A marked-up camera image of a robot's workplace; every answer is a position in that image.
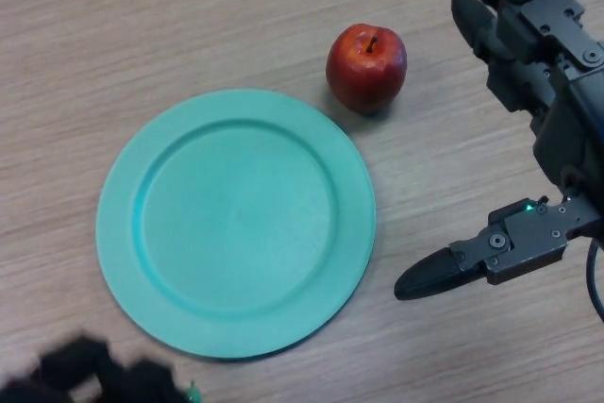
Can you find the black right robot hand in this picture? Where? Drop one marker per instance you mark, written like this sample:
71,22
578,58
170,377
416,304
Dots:
538,44

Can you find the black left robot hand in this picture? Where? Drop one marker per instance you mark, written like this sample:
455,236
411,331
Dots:
85,365

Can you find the green grapes bunch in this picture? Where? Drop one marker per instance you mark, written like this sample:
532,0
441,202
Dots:
194,394

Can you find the green round plate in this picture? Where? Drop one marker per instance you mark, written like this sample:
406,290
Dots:
236,223

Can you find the red apple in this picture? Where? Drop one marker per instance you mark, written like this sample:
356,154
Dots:
365,70

